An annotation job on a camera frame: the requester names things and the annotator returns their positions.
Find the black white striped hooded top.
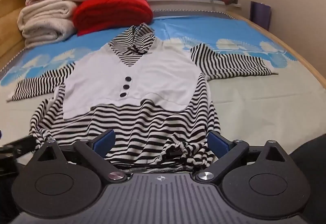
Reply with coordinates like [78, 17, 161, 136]
[6, 22, 280, 173]

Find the blue cream patterned bedsheet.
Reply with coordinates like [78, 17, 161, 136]
[0, 15, 326, 153]

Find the cream folded fleece blanket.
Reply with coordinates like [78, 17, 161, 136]
[17, 0, 77, 49]

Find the red folded blanket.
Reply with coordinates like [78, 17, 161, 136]
[72, 0, 153, 36]

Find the purple bag by wall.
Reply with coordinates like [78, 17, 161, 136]
[249, 1, 272, 31]

